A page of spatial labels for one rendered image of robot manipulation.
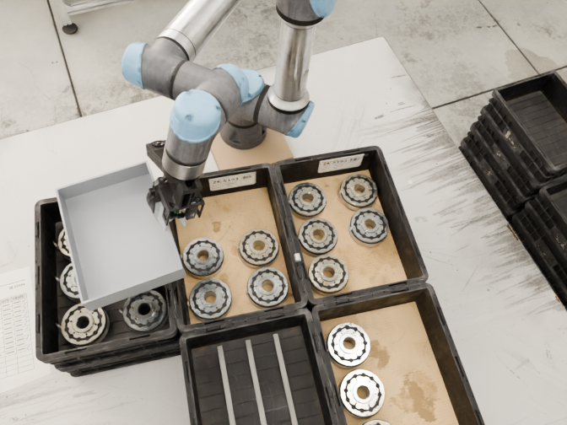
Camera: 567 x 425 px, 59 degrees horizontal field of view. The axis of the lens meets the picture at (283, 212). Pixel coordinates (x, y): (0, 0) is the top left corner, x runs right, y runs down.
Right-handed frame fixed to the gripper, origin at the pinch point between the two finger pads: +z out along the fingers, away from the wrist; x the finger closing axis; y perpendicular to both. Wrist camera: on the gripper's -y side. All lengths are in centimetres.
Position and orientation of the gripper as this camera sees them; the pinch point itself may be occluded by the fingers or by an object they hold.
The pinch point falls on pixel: (164, 215)
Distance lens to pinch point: 108.8
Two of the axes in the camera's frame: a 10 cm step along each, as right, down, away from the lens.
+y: 4.4, 8.1, -3.9
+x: 8.4, -2.2, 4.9
